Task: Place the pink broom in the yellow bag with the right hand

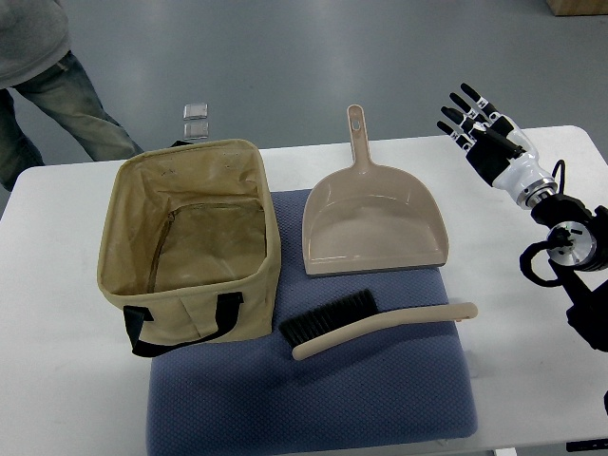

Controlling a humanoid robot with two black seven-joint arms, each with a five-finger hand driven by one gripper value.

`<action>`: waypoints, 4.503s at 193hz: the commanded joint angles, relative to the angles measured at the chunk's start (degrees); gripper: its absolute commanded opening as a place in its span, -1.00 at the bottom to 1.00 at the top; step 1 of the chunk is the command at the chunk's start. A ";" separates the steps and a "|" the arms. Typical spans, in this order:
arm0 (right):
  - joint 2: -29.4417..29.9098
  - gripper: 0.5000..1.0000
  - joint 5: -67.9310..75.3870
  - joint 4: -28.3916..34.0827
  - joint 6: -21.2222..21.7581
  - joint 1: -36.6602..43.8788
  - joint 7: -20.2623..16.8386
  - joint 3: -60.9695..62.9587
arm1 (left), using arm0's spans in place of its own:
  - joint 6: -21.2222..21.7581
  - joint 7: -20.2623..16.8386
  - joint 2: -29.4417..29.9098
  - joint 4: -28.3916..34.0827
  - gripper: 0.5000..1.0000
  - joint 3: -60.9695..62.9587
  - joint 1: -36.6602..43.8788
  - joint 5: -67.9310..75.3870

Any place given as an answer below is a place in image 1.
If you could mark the beige plastic dustpan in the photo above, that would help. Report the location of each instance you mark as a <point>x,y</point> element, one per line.
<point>369,217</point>

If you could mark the upper clear floor plate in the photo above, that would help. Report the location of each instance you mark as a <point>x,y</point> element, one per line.
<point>195,111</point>

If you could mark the black table control panel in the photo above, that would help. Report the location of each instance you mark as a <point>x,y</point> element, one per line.
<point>587,445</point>

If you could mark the person in grey sweater jeans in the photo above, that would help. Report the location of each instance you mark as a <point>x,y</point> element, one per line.
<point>37,62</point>

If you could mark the beige hand broom black bristles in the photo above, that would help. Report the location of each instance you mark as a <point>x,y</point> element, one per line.
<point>356,315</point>

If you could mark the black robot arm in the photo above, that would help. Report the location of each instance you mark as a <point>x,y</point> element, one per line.
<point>576,242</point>

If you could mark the blue fabric mat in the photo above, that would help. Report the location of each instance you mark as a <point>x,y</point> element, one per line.
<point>401,385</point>

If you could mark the wooden box corner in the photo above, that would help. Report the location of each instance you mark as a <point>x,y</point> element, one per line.
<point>578,7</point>

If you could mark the yellow fabric bag black handles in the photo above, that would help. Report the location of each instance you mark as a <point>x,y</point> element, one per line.
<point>191,250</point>

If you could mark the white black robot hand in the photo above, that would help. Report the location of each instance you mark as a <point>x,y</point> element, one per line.
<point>496,148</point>

